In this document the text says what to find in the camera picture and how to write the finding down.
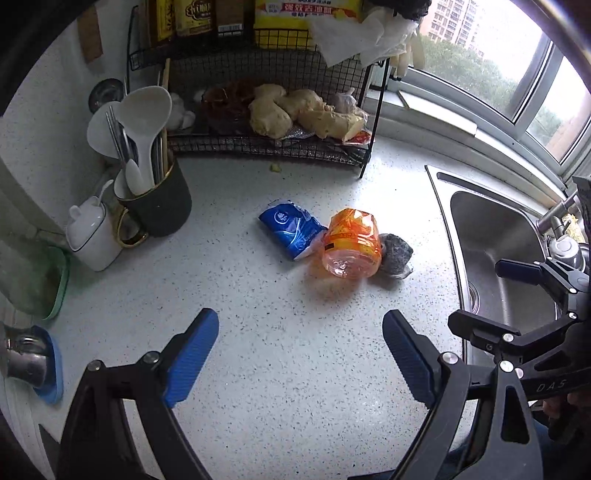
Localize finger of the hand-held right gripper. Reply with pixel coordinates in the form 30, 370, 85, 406
495, 258, 591, 297
448, 309, 523, 361

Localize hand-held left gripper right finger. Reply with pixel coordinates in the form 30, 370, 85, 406
382, 309, 543, 480

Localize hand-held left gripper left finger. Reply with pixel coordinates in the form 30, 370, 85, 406
55, 308, 220, 480

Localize orange plastic bag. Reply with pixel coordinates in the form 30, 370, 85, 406
313, 208, 385, 280

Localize person's right hand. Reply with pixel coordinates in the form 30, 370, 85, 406
542, 390, 591, 444

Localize steel sink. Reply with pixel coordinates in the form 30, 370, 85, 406
425, 165, 591, 370

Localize steel faucet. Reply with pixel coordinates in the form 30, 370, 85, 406
536, 189, 583, 241

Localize grey wrapped ball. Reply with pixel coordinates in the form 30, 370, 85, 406
379, 233, 414, 280

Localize blue plastic tray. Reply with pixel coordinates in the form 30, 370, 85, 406
30, 325, 64, 406

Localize green plastic tray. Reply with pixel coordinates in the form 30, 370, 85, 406
0, 244, 71, 321

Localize dark green mug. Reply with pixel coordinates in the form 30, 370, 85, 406
113, 157, 193, 247

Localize white lidded jar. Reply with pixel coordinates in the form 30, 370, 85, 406
65, 179, 123, 272

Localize blue plastic packet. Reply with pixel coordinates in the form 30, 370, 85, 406
257, 199, 329, 261

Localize steel teapot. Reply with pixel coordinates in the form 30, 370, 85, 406
0, 323, 49, 388

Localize small white spoon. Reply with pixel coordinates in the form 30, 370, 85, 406
124, 159, 144, 195

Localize glass carafe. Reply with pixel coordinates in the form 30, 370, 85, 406
0, 233, 61, 315

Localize window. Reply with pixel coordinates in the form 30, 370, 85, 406
365, 0, 591, 204

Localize steel chopsticks bundle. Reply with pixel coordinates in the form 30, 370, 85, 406
106, 108, 139, 167

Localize white rubber glove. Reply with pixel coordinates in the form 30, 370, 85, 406
390, 34, 428, 80

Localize garlic bulbs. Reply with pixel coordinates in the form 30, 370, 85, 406
168, 92, 197, 130

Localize white spatula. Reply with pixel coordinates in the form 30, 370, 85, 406
87, 102, 125, 162

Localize large white rice spoon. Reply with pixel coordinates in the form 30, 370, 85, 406
117, 85, 173, 195

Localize bag of dried red food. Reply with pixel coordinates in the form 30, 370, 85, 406
201, 78, 254, 134

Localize steel ladle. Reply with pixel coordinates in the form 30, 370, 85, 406
89, 78, 123, 114

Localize black plastic bag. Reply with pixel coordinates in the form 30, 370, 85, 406
369, 0, 432, 21

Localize yellow detergent jug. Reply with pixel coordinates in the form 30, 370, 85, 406
254, 0, 363, 49

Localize amber oil bottle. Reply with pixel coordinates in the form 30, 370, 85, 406
148, 0, 178, 47
173, 0, 218, 38

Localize black wire rack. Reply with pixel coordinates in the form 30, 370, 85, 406
128, 4, 386, 178

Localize wooden handled knife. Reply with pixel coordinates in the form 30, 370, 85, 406
76, 18, 103, 63

